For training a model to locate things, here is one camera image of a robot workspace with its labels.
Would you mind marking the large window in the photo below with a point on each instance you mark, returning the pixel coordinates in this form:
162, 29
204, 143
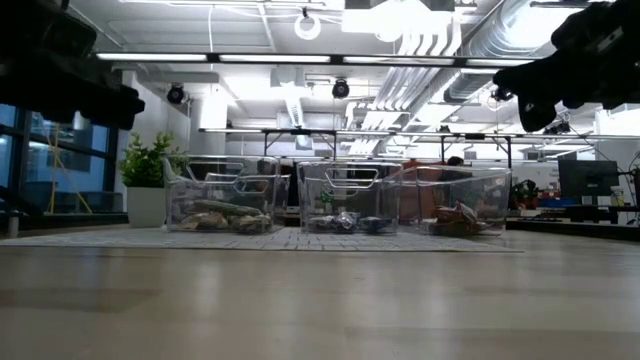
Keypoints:
65, 160

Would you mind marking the grey woven placemat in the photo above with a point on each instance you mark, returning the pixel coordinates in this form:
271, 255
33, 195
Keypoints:
280, 242

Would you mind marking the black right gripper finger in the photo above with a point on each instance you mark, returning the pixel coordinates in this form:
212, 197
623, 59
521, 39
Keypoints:
527, 77
537, 115

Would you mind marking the black computer monitor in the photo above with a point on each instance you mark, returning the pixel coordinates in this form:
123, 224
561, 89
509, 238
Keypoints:
587, 177

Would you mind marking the small potted plant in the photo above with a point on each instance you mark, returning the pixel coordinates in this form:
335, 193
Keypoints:
524, 195

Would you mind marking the green plant in white pot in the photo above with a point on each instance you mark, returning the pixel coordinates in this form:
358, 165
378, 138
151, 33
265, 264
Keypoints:
147, 170

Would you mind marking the clear plastic bin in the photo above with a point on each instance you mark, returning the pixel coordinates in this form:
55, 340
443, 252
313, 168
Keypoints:
225, 190
480, 190
350, 200

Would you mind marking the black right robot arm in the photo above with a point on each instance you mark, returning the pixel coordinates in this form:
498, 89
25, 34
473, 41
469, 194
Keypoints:
600, 22

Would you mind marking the overhead light bar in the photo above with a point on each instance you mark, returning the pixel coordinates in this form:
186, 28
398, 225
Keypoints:
400, 61

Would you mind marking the black desk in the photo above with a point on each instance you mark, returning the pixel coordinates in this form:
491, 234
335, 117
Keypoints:
600, 212

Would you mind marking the seated person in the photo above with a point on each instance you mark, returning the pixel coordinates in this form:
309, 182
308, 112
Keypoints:
455, 161

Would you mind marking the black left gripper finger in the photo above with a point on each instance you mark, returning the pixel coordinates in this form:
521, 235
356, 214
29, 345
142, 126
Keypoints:
115, 120
125, 100

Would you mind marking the black ceiling spotlight cluster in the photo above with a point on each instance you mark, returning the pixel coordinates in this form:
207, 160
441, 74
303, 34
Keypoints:
502, 97

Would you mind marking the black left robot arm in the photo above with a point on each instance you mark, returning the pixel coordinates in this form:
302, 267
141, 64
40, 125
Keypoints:
40, 30

